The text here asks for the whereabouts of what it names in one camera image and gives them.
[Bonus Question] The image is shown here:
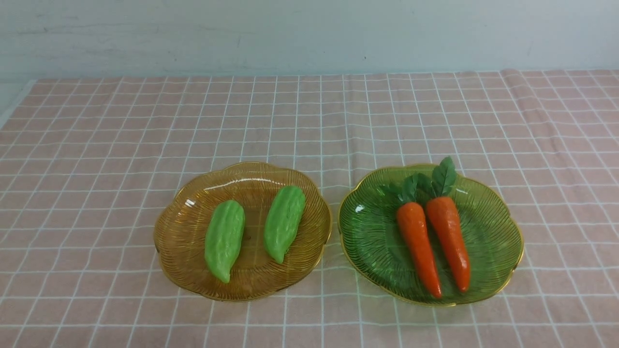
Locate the green toy bitter gourd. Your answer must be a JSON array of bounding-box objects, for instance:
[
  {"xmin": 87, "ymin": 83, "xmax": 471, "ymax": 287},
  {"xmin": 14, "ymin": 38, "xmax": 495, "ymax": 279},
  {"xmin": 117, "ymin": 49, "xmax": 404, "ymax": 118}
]
[
  {"xmin": 264, "ymin": 186, "xmax": 307, "ymax": 264},
  {"xmin": 204, "ymin": 200, "xmax": 246, "ymax": 284}
]

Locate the orange toy carrot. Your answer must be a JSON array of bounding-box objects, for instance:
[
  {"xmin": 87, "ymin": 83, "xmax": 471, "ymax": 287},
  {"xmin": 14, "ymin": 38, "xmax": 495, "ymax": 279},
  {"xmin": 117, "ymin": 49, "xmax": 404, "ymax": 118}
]
[
  {"xmin": 425, "ymin": 156, "xmax": 472, "ymax": 293},
  {"xmin": 381, "ymin": 174, "xmax": 442, "ymax": 299}
]

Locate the green ribbed plastic plate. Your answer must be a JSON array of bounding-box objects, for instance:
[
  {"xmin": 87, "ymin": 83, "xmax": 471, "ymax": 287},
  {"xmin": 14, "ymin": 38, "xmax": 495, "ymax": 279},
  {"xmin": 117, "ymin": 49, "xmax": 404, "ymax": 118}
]
[{"xmin": 338, "ymin": 163, "xmax": 524, "ymax": 307}]

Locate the amber ribbed plastic plate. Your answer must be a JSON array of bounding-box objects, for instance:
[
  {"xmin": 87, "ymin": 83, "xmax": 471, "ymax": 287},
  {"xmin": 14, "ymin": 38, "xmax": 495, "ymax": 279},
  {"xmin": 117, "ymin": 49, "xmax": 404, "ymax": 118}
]
[{"xmin": 153, "ymin": 161, "xmax": 333, "ymax": 302}]

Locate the pink checkered tablecloth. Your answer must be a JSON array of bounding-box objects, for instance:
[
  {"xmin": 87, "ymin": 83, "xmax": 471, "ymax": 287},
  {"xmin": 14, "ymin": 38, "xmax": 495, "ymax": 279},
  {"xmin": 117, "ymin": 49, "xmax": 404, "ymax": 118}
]
[{"xmin": 0, "ymin": 69, "xmax": 618, "ymax": 348}]

